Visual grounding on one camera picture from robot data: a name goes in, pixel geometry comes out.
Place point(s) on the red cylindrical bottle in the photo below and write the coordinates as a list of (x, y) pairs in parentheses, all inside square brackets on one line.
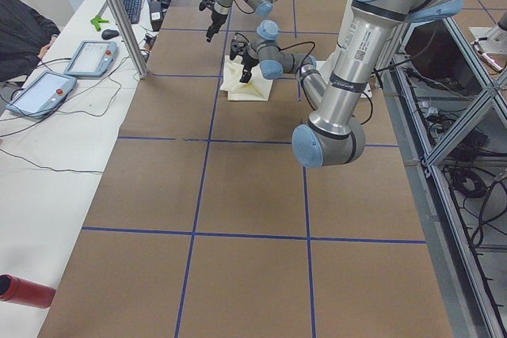
[(26, 293)]

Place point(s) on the green plastic part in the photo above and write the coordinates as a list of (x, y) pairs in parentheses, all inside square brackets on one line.
[(97, 22)]

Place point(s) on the black computer mouse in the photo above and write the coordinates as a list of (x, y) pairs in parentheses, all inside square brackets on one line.
[(109, 34)]

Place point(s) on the cream long-sleeve printed shirt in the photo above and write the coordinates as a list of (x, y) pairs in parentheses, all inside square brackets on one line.
[(256, 89)]

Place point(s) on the near blue teach pendant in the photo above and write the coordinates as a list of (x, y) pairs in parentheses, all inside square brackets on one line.
[(42, 96)]

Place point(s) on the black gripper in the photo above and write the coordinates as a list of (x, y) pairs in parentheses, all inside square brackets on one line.
[(215, 18), (249, 60)]

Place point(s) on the person in black jacket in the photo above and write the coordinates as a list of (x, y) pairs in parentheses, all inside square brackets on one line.
[(26, 37)]

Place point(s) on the far blue teach pendant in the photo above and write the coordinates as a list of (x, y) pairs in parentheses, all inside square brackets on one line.
[(92, 59)]

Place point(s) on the blue teach pendant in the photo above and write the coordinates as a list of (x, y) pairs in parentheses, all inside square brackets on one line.
[(42, 96), (92, 59)]

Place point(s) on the black keyboard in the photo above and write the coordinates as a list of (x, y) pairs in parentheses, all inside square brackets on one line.
[(133, 10)]

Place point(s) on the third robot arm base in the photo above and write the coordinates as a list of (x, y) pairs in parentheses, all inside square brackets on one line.
[(490, 40)]

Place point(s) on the aluminium frame post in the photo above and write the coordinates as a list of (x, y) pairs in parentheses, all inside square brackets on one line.
[(121, 18)]

